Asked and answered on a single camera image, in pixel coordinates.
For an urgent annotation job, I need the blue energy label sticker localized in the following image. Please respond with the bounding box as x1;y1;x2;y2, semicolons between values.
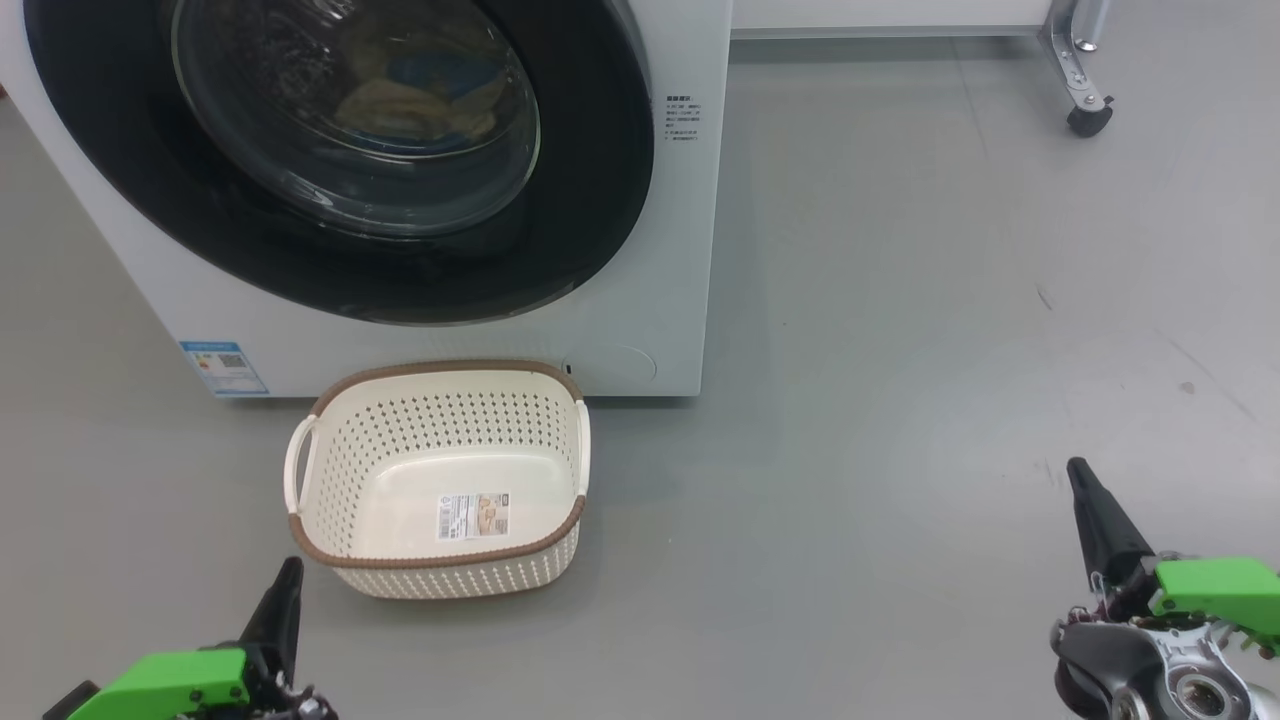
180;340;271;398

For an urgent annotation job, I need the white front-load washing machine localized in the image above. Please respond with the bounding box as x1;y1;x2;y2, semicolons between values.
0;0;734;399

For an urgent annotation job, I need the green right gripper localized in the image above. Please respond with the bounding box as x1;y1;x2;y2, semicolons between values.
1065;457;1280;646

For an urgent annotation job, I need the metal cart leg with caster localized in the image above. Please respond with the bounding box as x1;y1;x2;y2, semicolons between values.
1038;0;1116;138

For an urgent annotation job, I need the product label sticker in basket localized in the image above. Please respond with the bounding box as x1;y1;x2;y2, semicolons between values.
435;492;511;543

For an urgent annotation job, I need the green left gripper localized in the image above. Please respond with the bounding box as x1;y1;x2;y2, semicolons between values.
62;556;338;720

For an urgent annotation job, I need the black-rimmed glass washer door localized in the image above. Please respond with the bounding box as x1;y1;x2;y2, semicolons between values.
22;0;656;326

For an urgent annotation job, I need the white furniture base panel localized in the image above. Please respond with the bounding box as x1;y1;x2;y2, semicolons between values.
730;0;1051;41

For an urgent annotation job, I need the cream perforated basket brown rim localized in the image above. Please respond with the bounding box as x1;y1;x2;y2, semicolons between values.
283;360;593;601

